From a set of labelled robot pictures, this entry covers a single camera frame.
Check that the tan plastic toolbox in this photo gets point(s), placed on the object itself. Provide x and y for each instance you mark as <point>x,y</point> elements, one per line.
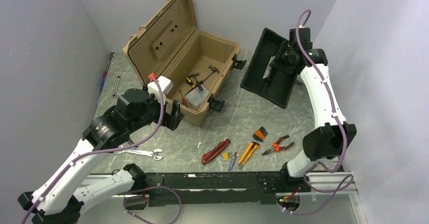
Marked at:
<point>171,45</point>

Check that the orange handled pliers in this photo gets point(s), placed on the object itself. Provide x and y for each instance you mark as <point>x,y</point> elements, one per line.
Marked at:
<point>276,146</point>

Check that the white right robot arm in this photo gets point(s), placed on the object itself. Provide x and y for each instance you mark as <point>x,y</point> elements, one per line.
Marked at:
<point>332,133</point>

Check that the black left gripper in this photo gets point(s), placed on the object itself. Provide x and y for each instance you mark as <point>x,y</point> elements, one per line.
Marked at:
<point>171,120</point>

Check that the orange black brush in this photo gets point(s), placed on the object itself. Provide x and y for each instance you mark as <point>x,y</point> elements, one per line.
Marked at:
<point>260,134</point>

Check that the small ratchet ring wrench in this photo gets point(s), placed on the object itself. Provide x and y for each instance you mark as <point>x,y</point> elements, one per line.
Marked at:
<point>114,95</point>

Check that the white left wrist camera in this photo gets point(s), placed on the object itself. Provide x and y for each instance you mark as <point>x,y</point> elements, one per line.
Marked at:
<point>159,85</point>

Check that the small claw hammer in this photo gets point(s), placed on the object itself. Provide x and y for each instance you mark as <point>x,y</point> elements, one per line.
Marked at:
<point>198,87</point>

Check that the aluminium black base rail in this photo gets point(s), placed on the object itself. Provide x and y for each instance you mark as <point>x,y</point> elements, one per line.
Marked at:
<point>202,188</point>

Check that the small clear screw box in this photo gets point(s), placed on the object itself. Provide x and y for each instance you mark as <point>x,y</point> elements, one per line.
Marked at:
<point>196,97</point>

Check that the large black-handled hammer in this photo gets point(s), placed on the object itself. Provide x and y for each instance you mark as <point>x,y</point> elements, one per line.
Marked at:
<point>213,70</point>

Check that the black tool tray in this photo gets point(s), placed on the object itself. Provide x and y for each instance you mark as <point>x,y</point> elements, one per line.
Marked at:
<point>267,75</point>

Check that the blue red tool at wall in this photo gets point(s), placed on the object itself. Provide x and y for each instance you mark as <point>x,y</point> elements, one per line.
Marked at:
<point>105,73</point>

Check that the red black utility knife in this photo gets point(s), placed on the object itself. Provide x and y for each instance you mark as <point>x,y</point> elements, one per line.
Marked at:
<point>212,154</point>

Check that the orange black utility knife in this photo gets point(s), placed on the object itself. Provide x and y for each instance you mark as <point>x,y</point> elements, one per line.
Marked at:
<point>248,153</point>

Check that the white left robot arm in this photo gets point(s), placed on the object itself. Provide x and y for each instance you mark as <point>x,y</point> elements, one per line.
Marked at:
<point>63,199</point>

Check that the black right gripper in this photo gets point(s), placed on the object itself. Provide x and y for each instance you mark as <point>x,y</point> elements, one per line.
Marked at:
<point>277,64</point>

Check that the silver combination wrench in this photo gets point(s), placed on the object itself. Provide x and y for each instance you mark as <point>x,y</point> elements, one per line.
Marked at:
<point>152,154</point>

